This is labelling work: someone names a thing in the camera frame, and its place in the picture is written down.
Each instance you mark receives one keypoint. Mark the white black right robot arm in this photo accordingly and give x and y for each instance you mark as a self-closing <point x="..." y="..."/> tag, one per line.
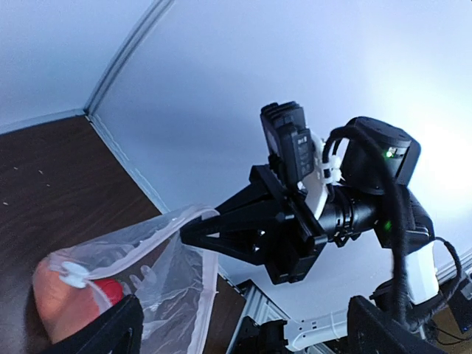
<point x="367" y="165"/>

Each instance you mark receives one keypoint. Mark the aluminium front rail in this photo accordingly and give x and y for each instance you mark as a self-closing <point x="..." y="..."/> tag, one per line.
<point x="232" y="303"/>

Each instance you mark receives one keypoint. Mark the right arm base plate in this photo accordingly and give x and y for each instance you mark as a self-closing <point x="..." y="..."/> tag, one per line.
<point x="267" y="338"/>

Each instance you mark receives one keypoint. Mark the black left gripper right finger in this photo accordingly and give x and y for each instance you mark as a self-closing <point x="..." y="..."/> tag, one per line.
<point x="370" y="330"/>

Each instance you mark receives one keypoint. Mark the clear zip top bag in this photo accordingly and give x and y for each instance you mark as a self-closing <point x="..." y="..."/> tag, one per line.
<point x="175" y="283"/>

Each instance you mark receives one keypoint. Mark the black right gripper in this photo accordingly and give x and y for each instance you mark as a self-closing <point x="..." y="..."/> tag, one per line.
<point x="265" y="223"/>

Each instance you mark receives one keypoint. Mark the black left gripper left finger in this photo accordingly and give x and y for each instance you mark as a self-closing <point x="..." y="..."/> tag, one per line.
<point x="118" y="330"/>

